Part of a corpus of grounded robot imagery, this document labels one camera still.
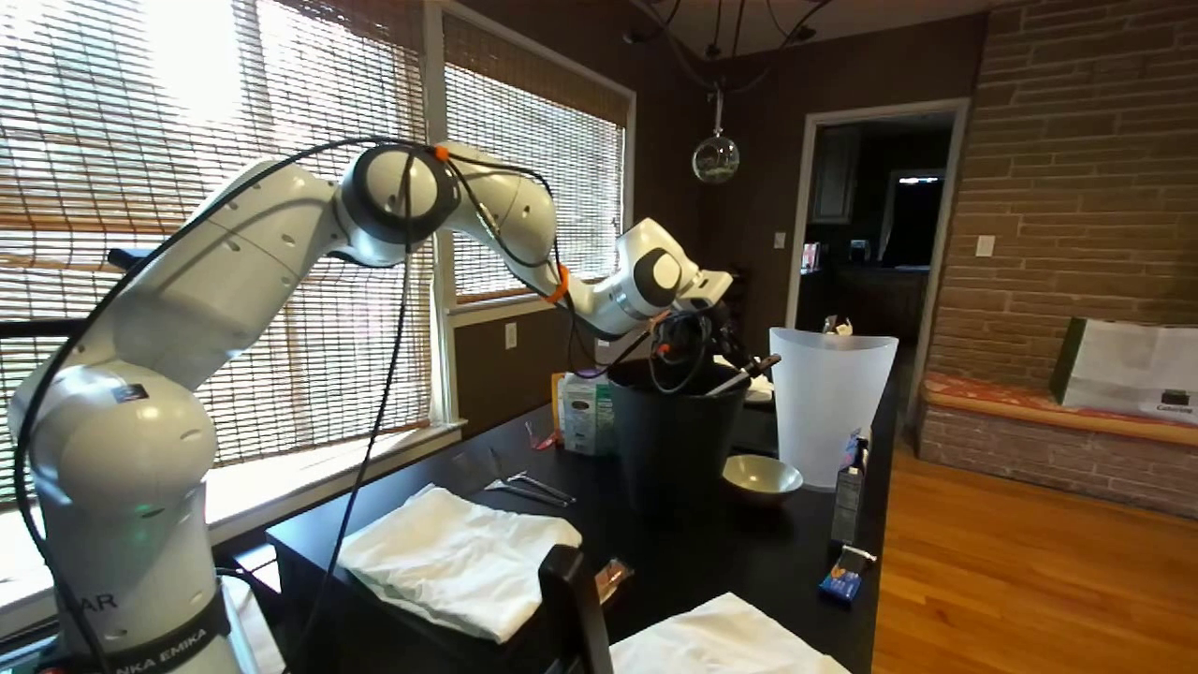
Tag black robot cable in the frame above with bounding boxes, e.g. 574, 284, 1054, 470
12, 133, 591, 674

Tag large white folded cloth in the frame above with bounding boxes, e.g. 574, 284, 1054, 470
333, 479, 586, 648

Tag brick hearth bench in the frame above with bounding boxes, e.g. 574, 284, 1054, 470
913, 370, 1198, 521

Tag narrow bamboo window blind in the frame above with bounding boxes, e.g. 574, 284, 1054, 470
440, 60, 630, 304

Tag green white snack bag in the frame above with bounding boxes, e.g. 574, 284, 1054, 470
551, 366, 620, 460

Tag wide bamboo window blind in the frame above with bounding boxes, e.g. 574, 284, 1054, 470
0, 0, 433, 504

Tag white kitchen door frame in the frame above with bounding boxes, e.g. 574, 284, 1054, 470
784, 95, 974, 426

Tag metal tongs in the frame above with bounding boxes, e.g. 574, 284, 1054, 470
499, 479, 580, 515

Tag clear plastic bag brown contents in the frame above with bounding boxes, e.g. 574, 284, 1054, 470
586, 553, 636, 611

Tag small white folded cloth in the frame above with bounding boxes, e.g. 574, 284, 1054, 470
605, 590, 852, 674

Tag white paper bag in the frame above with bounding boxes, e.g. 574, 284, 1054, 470
1059, 314, 1198, 426

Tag grey ceramic bowl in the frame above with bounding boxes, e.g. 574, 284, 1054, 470
719, 449, 807, 506

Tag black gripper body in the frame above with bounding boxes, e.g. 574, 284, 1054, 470
649, 300, 726, 382

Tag dark wooden chair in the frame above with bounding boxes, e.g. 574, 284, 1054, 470
535, 545, 618, 674

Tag round glass pendant lamp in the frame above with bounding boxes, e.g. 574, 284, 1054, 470
689, 87, 746, 189

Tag dark spray bottle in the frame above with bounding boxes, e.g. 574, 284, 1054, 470
826, 431, 873, 551

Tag small blue box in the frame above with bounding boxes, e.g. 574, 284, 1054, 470
817, 545, 880, 611

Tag black plastic bin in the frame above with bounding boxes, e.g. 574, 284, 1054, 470
605, 356, 751, 529

